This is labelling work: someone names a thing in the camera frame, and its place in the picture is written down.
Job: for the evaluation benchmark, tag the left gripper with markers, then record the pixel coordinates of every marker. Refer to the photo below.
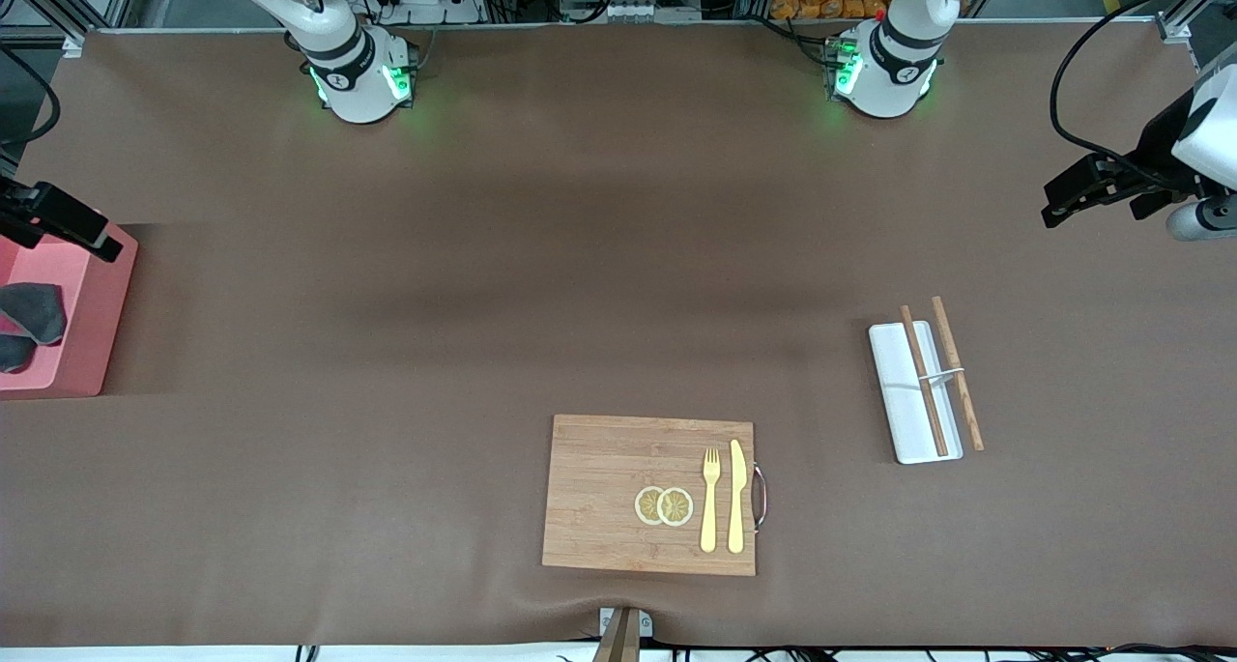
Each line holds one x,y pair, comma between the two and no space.
1153,148

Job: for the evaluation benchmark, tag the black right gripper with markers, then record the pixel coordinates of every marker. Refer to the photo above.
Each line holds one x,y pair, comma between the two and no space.
53,215

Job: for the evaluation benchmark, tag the grey and red cloth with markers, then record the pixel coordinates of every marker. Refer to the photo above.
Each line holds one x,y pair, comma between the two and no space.
34,312

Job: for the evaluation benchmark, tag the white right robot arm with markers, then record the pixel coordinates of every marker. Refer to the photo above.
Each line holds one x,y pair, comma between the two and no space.
358,82

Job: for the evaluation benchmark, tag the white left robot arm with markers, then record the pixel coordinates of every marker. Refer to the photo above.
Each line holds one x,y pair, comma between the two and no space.
884,72

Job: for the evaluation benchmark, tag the pink plastic bin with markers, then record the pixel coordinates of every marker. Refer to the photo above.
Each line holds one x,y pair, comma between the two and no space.
92,333

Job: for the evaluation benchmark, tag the white rectangular tray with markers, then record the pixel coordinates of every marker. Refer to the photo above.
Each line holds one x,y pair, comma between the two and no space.
899,401

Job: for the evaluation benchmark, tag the yellow plastic knife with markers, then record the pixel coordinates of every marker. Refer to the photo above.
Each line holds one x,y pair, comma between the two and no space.
736,498

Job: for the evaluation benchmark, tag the white terminal block row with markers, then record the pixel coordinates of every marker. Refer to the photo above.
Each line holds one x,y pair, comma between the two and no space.
628,12

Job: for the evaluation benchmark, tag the yellow plastic fork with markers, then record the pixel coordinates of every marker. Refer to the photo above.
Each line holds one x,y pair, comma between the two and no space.
709,517

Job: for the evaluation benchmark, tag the lemon slice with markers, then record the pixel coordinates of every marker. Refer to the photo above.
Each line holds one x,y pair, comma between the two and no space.
676,507
646,505

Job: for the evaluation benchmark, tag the aluminium frame profile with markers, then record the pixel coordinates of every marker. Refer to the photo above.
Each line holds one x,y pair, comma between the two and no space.
1174,10
87,5

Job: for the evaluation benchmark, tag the metal table edge bracket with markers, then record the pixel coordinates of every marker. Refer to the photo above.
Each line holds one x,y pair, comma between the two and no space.
646,623

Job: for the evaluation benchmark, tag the brown angled post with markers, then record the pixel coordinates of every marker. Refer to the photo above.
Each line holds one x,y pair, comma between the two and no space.
618,643

